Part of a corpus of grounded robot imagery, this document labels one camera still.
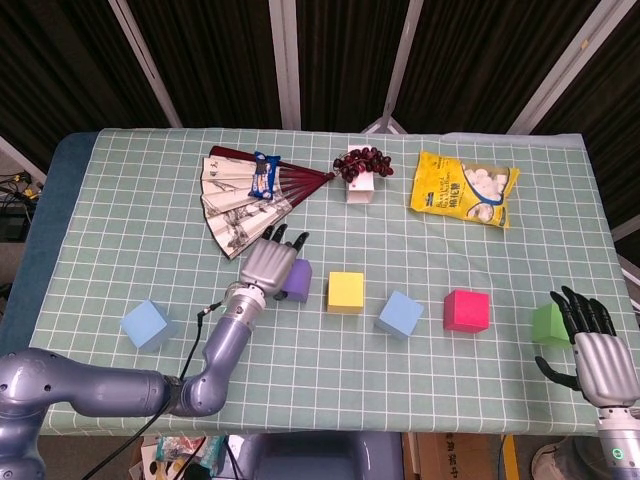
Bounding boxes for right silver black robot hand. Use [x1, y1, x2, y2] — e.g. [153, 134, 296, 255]
[533, 285, 635, 409]

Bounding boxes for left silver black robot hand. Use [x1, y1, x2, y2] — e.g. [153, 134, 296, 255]
[238, 223, 310, 303]

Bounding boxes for purple foam cube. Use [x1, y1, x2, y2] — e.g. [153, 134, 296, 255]
[283, 258, 314, 304]

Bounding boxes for yellow foam cube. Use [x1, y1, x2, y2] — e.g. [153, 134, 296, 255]
[327, 271, 366, 315]

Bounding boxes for magenta foam cube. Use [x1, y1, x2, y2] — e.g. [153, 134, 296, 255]
[443, 288, 492, 335]

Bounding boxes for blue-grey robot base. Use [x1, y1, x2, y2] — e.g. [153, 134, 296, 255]
[234, 432, 406, 480]

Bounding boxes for painted paper folding fan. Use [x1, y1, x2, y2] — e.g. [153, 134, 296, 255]
[200, 144, 337, 262]

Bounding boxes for green foam cube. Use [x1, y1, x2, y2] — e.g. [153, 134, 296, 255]
[530, 303, 574, 350]

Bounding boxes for blue snack packet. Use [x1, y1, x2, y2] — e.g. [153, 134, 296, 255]
[248, 151, 282, 201]

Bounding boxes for white paper box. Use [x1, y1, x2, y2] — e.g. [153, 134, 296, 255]
[345, 146, 377, 205]

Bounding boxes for green checked tablecloth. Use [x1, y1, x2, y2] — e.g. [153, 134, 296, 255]
[24, 127, 634, 437]

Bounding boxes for dark red grape bunch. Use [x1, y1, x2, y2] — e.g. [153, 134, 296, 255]
[332, 146, 395, 183]

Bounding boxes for yellow marshmallow bag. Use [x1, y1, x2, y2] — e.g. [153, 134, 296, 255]
[408, 150, 521, 230]

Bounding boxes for dark pleated curtain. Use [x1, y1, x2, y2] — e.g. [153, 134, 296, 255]
[0, 0, 640, 226]

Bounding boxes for colourful printed packaging pile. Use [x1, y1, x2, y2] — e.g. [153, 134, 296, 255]
[138, 434, 229, 480]

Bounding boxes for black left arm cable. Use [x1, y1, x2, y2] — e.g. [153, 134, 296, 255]
[79, 301, 226, 480]

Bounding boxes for white metal frame bar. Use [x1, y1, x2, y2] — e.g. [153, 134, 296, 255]
[0, 133, 49, 184]
[610, 214, 640, 241]

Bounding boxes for white metal frame post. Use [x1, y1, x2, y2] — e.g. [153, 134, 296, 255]
[507, 0, 614, 135]
[359, 0, 426, 135]
[268, 0, 303, 129]
[108, 0, 184, 129]

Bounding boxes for black electronics with cables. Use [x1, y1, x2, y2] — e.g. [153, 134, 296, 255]
[0, 169, 46, 241]

